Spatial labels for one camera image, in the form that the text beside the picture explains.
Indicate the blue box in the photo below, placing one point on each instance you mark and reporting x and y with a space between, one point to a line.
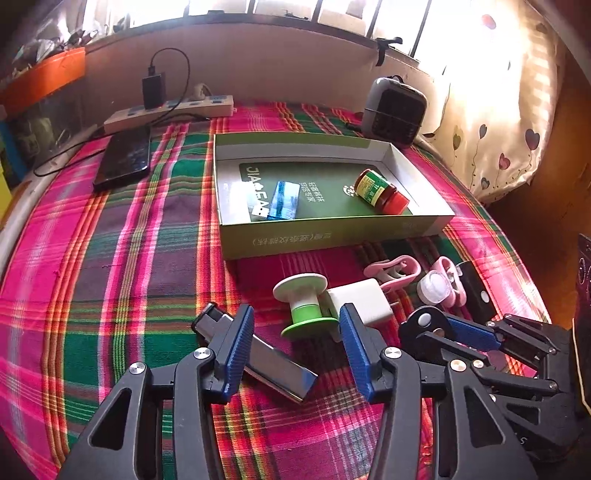
8 152

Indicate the black rectangular remote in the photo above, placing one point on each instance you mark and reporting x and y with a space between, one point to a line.
474 288

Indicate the cream heart-print curtain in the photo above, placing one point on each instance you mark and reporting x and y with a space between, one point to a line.
508 92

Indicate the white charger plug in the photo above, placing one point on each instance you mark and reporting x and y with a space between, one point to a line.
364 300

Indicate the white power strip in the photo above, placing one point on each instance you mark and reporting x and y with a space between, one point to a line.
207 107

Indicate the black charger adapter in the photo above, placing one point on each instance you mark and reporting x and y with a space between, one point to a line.
153 90

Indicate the grey fan heater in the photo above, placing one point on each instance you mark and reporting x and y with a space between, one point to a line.
392 110

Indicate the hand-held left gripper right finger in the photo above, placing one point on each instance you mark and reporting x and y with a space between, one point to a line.
358 353

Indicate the blue card reader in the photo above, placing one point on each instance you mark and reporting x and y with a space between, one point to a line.
284 199

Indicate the glass tank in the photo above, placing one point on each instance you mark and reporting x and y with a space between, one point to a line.
51 122

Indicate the orange planter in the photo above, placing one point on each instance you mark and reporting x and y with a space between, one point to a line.
51 76

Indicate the white round cap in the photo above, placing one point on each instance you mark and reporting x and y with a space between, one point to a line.
434 287

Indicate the green cardboard box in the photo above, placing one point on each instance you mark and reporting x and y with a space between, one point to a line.
323 236

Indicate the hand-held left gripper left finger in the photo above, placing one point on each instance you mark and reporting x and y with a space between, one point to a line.
240 344

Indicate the silver and black rectangular device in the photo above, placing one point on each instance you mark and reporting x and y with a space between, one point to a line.
277 369

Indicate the green and white spool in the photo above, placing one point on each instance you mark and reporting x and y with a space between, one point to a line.
300 287

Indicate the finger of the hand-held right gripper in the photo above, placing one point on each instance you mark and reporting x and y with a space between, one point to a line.
455 348
473 333

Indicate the red-lid jar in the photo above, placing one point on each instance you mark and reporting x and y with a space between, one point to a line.
376 189

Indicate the yellow-green box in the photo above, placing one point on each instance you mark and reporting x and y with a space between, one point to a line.
3 194

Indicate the black smartphone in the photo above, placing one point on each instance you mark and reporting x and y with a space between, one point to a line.
122 157

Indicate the potted plants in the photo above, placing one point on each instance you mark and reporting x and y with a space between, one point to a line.
41 46

